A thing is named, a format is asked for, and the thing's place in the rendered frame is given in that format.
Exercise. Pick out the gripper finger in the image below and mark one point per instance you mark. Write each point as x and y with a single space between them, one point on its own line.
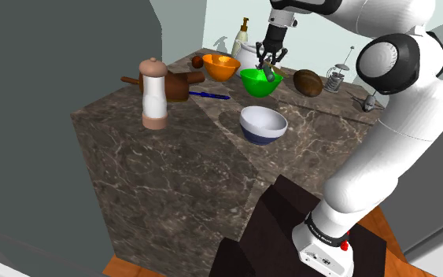
281 55
259 53

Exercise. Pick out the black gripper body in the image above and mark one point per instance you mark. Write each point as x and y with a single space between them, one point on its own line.
275 37

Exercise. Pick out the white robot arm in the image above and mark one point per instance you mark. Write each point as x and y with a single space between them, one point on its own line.
405 126

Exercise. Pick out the white ceramic pot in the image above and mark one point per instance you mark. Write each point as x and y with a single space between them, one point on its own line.
246 55

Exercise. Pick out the cream soap pump bottle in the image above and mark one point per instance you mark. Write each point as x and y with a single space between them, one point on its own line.
241 37

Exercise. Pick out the green bowl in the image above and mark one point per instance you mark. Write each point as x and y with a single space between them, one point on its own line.
259 86

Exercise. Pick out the orange bowl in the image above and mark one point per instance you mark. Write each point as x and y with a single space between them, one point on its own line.
221 69

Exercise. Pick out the glass french press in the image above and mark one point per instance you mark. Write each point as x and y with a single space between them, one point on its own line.
335 80

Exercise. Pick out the small brown ball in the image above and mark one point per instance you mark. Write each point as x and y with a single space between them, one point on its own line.
197 62

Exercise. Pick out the blue pen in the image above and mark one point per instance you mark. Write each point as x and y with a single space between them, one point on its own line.
209 94

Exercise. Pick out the white and blue bowl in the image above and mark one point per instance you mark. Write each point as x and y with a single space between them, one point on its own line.
261 128

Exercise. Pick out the brown wooden rolling pin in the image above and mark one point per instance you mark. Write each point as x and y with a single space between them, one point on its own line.
177 86

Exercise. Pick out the grey pointed metal tool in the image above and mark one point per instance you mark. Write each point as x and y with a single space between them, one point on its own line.
368 103

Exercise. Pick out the white and tan pepper mill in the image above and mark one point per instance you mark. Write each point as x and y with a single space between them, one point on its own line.
154 96

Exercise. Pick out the brown marble kitchen counter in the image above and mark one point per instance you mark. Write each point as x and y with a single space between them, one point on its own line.
167 180

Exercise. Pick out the dark robot stand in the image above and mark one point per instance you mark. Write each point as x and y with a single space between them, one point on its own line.
267 234

